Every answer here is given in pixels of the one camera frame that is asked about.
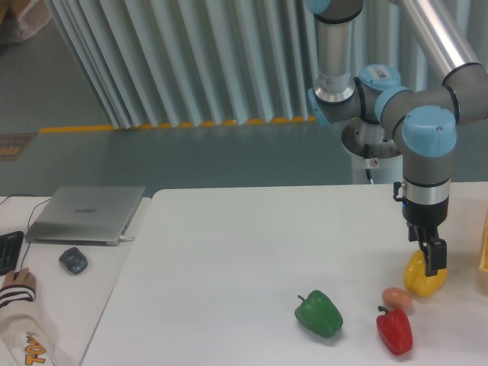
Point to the yellow basket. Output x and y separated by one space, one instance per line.
483 249

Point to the green bell pepper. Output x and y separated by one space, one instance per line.
319 314

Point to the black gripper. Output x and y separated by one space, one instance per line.
423 222

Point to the silver laptop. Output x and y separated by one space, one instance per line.
87 215

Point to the cardboard box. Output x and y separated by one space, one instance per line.
22 20

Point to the red bell pepper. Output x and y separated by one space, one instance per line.
395 330

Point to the white striped sleeve forearm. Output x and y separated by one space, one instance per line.
26 337

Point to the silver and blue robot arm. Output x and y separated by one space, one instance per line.
422 125

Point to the white folding partition screen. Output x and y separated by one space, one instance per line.
184 63

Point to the yellow bell pepper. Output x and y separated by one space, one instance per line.
415 280

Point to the dark grey computer mouse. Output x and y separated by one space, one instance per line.
74 261

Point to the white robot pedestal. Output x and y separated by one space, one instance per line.
374 158

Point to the person's hand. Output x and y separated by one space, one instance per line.
19 284

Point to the brown egg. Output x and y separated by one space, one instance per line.
396 297

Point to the black keyboard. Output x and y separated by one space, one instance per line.
10 247

